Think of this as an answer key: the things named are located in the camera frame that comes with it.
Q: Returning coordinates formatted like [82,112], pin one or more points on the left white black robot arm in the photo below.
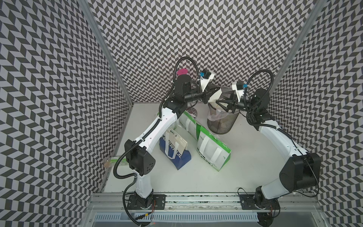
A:
[138,152]

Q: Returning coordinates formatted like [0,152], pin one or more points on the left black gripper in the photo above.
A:
[211,88]

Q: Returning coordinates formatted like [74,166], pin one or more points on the shredded paper pieces pile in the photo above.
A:
[217,106]

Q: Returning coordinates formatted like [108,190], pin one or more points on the pink top wire stand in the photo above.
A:
[191,107]

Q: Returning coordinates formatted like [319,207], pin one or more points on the small green white packet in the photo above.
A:
[111,161]

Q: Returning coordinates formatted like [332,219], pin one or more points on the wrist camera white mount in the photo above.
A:
[239,88]
[206,77]

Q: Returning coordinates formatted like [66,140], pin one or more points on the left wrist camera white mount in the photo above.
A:
[206,77]

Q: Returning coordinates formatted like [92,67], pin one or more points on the black mesh trash bin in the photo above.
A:
[218,127]

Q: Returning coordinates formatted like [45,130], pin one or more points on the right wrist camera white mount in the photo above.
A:
[239,88]

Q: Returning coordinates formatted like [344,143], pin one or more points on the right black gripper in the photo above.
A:
[231,103]

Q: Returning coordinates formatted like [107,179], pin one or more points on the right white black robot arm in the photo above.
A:
[301,169]

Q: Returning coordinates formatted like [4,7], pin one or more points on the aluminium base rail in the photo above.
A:
[203,210]

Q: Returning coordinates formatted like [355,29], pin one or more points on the blue white paper bag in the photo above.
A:
[175,148]

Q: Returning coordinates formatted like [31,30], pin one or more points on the clear plastic bin liner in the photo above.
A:
[221,116]

